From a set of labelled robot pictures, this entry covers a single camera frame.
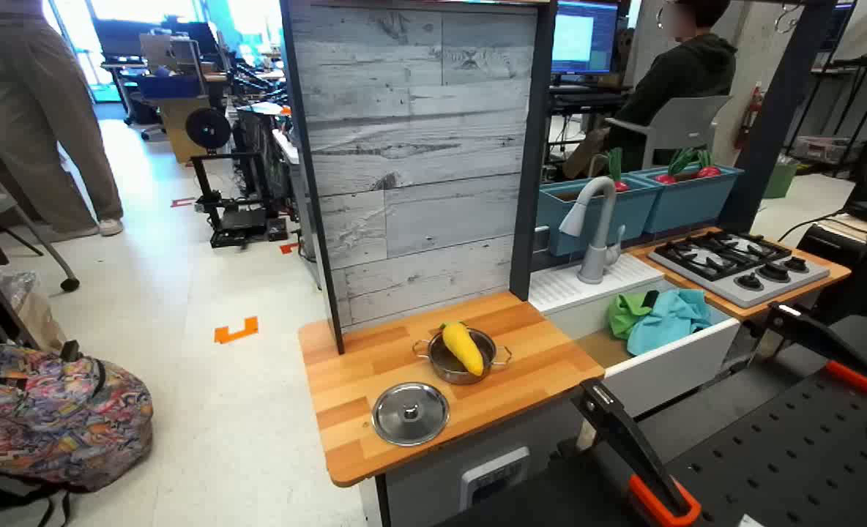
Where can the grey toy tap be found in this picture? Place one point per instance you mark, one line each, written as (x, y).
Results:
(605, 243)

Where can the yellow banana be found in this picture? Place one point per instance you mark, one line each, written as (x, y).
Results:
(463, 348)

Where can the small metal pot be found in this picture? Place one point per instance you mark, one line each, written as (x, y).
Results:
(444, 367)

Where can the grey wood-pattern back panel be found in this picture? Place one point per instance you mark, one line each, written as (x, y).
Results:
(413, 146)

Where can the wooden toy kitchen counter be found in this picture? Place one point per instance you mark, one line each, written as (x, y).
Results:
(376, 369)

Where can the round metal pot lid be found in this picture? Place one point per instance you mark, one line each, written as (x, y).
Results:
(393, 414)

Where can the green cloth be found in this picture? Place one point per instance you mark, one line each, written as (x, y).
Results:
(624, 315)

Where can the black 3D printer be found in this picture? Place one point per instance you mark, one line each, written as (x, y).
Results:
(237, 220)

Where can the green toy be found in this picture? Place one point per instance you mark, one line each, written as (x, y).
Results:
(614, 164)
(687, 161)

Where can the teal plastic bin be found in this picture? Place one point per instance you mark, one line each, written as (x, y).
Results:
(691, 199)
(640, 208)

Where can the light blue cloth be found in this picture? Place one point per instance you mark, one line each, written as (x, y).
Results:
(669, 322)

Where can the black orange-tipped clamp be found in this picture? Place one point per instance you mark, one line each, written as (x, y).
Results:
(816, 337)
(627, 439)

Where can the white toy sink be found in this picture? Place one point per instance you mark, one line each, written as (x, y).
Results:
(677, 369)

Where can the black filament spool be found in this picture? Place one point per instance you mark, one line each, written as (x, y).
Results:
(207, 127)

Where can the computer monitor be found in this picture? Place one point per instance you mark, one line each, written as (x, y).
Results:
(580, 40)

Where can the white chair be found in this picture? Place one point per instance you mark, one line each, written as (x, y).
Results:
(687, 122)

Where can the grey toy stove hob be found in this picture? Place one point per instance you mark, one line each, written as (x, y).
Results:
(735, 286)

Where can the seated person in dark hoodie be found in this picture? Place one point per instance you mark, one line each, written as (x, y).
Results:
(687, 69)

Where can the small green bin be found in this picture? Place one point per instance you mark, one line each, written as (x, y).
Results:
(779, 180)

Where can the colourful patterned backpack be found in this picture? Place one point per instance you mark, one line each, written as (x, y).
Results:
(54, 411)

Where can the black perforated table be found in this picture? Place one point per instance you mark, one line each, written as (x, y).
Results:
(794, 458)

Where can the grey office chair base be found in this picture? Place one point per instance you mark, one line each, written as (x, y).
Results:
(24, 234)

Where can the standing person in khaki trousers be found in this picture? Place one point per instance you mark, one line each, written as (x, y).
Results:
(32, 98)

